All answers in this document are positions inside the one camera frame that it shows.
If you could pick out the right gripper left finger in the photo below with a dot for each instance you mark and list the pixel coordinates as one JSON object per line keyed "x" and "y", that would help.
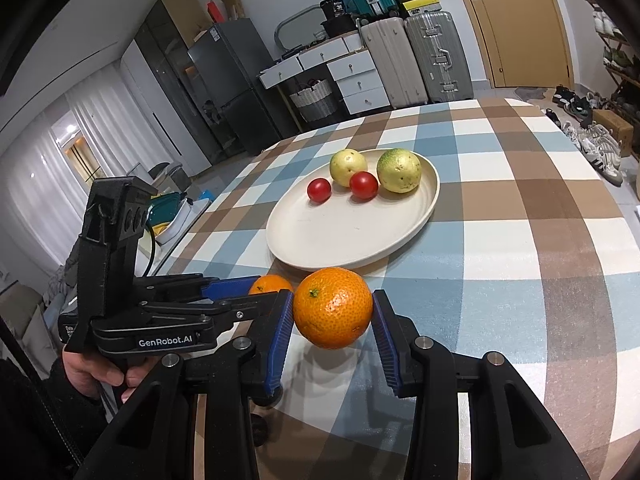
{"x": 153, "y": 435}

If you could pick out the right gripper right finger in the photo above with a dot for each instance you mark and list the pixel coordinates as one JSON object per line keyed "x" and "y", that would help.
{"x": 513, "y": 436}

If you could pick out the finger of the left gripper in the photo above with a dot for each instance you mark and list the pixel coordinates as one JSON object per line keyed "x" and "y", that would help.
{"x": 192, "y": 287}
{"x": 222, "y": 314}

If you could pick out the orange mandarin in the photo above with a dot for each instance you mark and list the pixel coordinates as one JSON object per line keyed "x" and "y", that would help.
{"x": 270, "y": 283}
{"x": 332, "y": 308}

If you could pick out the person's left hand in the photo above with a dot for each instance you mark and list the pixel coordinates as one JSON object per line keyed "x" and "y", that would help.
{"x": 86, "y": 371}

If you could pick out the cream round plate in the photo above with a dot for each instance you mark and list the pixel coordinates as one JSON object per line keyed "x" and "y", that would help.
{"x": 344, "y": 231}

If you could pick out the red cherry tomato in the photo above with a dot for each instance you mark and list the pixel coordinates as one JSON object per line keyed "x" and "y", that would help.
{"x": 363, "y": 185}
{"x": 319, "y": 190}

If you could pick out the checkered tablecloth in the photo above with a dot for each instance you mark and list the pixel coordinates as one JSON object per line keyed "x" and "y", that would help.
{"x": 527, "y": 253}

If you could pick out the yellow pear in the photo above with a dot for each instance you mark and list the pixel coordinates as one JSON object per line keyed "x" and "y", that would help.
{"x": 344, "y": 164}

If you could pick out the woven laundry basket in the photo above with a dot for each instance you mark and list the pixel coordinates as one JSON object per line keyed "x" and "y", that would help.
{"x": 316, "y": 101}

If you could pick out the grey refrigerator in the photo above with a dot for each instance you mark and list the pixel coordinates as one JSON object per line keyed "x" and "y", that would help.
{"x": 229, "y": 57}

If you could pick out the black glass cabinet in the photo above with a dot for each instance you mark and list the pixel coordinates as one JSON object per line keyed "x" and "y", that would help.
{"x": 168, "y": 58}

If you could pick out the white drawer desk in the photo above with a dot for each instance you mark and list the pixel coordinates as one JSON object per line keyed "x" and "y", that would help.
{"x": 351, "y": 68}

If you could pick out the beige suitcase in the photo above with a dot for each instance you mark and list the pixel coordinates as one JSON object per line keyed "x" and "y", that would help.
{"x": 394, "y": 59}

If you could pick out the silver suitcase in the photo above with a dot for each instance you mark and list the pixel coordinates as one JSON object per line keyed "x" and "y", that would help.
{"x": 440, "y": 56}

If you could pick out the shoe rack with shoes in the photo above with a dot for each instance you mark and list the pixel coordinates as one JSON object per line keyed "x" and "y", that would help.
{"x": 621, "y": 63}

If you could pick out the wooden door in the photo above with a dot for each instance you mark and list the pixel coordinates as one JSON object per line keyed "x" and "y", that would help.
{"x": 522, "y": 42}

